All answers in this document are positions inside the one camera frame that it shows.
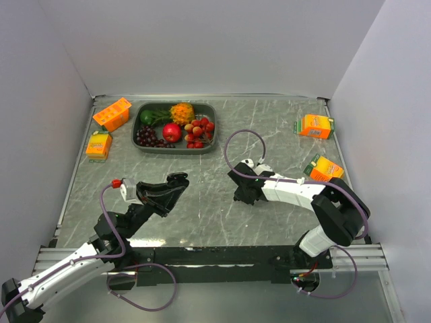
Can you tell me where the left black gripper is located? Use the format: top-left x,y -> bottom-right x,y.
122,180 -> 185,238

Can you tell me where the white earbud charging case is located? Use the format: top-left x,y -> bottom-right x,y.
242,159 -> 255,168

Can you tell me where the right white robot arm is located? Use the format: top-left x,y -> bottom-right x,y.
228,159 -> 370,268

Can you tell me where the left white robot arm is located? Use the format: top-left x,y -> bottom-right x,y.
1,172 -> 189,322

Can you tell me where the dark purple grape bunch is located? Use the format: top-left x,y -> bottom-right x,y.
135,125 -> 175,149

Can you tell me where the red apple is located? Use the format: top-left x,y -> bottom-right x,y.
162,123 -> 182,143

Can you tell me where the orange sponge pack left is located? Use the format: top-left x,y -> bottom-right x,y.
86,131 -> 112,162

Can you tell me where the orange box front right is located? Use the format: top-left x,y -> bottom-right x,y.
304,154 -> 345,182

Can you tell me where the orange box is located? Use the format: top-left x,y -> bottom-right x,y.
294,114 -> 335,139
304,154 -> 345,182

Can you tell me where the red lychee cluster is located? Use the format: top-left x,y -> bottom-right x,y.
184,117 -> 216,149

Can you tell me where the green lime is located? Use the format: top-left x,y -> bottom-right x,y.
139,110 -> 155,126

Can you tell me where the orange spiky fruit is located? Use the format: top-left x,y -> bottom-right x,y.
169,102 -> 195,126

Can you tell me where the orange carton back left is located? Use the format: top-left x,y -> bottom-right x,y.
93,98 -> 132,132

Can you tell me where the dark grey fruit tray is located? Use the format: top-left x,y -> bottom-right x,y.
131,102 -> 218,155

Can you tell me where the orange box back right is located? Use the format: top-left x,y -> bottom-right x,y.
294,114 -> 335,139

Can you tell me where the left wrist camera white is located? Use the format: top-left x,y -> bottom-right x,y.
111,178 -> 139,204

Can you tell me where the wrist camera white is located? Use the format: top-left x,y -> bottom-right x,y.
253,164 -> 274,177
111,178 -> 139,204

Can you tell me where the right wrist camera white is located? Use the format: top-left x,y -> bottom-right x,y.
253,164 -> 274,177

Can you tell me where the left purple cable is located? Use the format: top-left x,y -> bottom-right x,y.
0,184 -> 127,310

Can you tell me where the purple cable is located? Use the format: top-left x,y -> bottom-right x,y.
0,184 -> 127,310
223,129 -> 370,240

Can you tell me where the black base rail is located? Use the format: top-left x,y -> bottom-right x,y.
108,246 -> 333,287

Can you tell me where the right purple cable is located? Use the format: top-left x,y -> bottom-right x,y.
223,129 -> 370,240

